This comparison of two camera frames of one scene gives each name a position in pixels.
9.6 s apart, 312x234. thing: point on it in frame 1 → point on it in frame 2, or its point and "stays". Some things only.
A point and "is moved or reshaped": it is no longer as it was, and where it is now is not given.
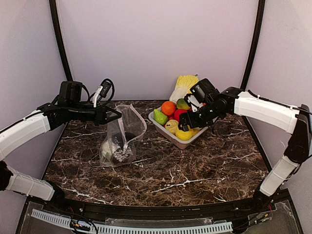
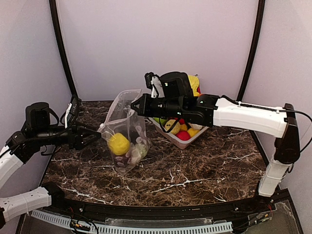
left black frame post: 59,40 stays
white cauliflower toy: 107,148 → 141,149
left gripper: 100,115 → 75,137
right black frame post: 257,35 stays
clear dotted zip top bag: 119,146 is moved or reshaped
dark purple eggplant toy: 121,138 → 133,134
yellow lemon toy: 184,135 → 119,144
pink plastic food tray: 178,142 stays
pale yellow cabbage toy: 172,126 stays
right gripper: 189,118 → 146,105
